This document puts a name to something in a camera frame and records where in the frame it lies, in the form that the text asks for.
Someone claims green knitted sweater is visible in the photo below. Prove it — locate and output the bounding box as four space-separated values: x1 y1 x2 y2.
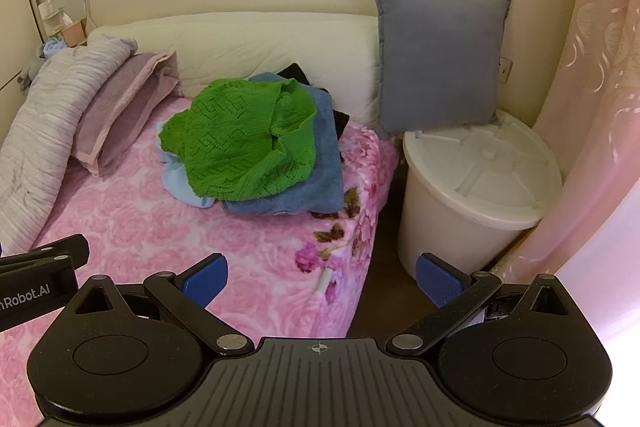
158 79 317 202

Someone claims blue grey clothes heap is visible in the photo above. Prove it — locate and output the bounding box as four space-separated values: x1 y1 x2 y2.
17 37 66 94

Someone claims white lidded bucket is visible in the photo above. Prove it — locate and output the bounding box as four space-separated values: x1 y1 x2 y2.
398 110 563 275

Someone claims light blue shirt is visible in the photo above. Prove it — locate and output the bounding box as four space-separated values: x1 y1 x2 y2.
156 142 215 209

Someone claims grey striped quilt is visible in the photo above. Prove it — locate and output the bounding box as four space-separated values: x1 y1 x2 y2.
0 36 138 255

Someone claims blue denim garment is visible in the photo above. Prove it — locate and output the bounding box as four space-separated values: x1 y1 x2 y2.
222 72 344 216

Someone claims mauve pillow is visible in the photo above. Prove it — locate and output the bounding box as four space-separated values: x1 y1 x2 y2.
72 52 179 178

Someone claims pink patterned curtain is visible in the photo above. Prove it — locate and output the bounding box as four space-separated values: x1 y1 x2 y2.
494 0 639 339

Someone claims grey square cushion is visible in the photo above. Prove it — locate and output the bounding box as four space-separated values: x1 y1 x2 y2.
374 0 512 139

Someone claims black garment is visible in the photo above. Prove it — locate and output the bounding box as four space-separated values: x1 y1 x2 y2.
277 63 350 139

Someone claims cream wardrobe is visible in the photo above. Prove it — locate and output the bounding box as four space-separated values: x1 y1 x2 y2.
0 0 42 140

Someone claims pink tissue box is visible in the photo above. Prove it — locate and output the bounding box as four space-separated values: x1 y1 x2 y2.
61 18 87 48

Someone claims wall socket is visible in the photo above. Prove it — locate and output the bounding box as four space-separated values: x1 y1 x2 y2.
498 57 513 83

